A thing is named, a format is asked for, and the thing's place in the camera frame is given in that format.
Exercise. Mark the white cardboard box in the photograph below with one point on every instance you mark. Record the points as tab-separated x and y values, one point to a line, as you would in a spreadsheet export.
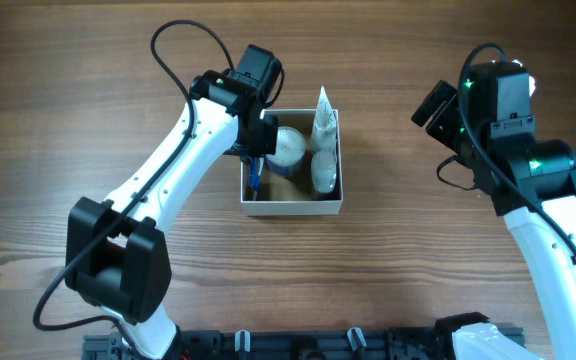
293	195

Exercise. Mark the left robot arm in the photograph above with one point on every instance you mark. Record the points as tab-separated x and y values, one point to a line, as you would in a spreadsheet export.
116	254

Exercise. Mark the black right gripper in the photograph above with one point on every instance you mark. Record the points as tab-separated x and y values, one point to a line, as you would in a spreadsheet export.
438	127

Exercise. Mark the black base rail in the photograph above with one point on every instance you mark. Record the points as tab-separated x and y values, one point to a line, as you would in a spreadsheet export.
392	344

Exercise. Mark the clear spray bottle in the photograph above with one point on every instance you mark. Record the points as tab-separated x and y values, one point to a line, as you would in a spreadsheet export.
324	175

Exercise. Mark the white cream tube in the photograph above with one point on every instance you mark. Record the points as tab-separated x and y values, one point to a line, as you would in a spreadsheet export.
324	128

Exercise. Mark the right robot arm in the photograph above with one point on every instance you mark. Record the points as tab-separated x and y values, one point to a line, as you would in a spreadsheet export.
488	124

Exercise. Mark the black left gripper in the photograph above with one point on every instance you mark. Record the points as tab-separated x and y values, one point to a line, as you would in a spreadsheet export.
267	141

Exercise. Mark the cotton swab tub blue label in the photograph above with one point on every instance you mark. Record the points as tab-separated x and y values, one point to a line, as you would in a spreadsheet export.
289	153

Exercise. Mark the blue disposable razor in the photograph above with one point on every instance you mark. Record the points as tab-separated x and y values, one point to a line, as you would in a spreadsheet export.
253	176

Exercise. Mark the blue white toothbrush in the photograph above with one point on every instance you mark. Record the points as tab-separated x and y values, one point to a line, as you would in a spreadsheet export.
255	193

